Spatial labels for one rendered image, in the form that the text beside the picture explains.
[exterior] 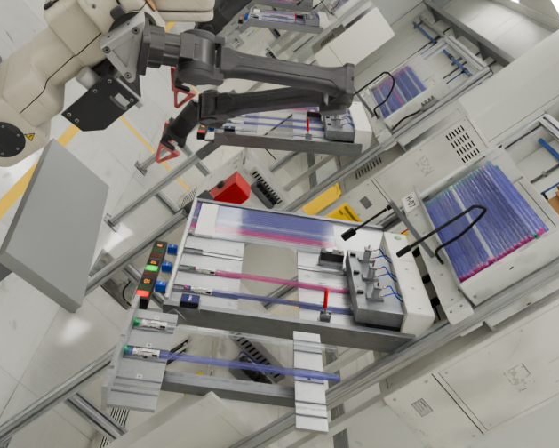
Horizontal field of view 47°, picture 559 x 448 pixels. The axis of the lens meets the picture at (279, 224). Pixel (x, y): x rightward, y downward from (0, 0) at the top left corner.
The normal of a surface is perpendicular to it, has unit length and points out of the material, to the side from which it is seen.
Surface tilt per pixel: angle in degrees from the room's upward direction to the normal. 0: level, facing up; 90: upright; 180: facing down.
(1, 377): 0
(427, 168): 90
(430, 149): 90
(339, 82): 54
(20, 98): 90
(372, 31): 90
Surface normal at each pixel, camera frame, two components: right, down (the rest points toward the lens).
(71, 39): 0.20, 0.66
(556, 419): -0.62, -0.70
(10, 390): 0.78, -0.55
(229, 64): 0.33, -0.10
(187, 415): 0.00, 0.46
